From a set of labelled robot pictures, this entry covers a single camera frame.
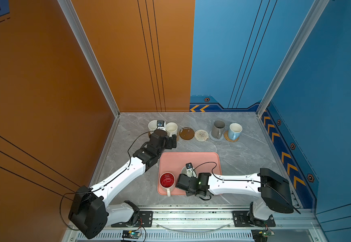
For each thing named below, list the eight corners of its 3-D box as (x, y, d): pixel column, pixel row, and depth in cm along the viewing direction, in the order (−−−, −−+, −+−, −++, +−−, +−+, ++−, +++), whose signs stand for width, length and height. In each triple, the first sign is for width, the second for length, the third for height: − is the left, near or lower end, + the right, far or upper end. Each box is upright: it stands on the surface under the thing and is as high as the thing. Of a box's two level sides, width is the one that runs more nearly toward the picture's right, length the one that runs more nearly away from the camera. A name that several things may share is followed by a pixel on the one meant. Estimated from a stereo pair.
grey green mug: (212, 142, 105) (216, 132, 95) (210, 131, 111) (213, 120, 102) (223, 142, 105) (227, 132, 95) (220, 131, 111) (224, 120, 102)
